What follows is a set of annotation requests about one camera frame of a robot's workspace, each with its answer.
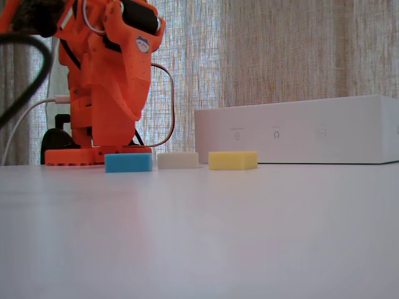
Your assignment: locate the orange gripper body black servo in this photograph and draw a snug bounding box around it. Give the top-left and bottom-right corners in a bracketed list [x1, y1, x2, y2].
[57, 0, 165, 38]

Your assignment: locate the orange gripper finger with sticker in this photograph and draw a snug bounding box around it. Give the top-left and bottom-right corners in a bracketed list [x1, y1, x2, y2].
[121, 34, 163, 121]

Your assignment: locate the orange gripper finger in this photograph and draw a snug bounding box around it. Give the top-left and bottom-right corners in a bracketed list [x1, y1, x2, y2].
[82, 32, 133, 118]

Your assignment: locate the blue foam cuboid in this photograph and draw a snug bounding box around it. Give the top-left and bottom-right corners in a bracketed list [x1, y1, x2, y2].
[104, 152, 153, 173]

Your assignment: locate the cream foam cuboid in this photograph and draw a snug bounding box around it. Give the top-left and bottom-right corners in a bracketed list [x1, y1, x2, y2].
[157, 151, 200, 169]

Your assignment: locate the yellow foam cuboid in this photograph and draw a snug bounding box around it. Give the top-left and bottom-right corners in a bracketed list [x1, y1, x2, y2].
[208, 150, 259, 171]

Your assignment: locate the white cardboard box bin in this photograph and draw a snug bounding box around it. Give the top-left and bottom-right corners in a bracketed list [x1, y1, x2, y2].
[193, 94, 399, 165]

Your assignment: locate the black table clamp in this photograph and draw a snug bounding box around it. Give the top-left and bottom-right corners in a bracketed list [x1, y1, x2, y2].
[40, 113, 82, 165]

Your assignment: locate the red white black servo cable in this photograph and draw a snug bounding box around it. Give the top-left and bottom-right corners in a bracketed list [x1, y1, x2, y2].
[81, 0, 108, 36]
[132, 62, 175, 148]

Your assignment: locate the white usb cable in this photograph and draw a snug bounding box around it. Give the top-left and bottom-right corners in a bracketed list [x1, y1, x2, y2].
[0, 95, 72, 166]

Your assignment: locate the black camera cable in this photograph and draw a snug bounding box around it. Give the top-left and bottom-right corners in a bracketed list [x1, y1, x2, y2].
[0, 33, 52, 128]

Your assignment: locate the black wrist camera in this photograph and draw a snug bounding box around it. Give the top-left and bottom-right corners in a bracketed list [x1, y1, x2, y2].
[0, 0, 68, 35]

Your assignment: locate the orange robot base plate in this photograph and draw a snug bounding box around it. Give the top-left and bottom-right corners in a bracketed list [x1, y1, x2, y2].
[44, 146, 153, 166]

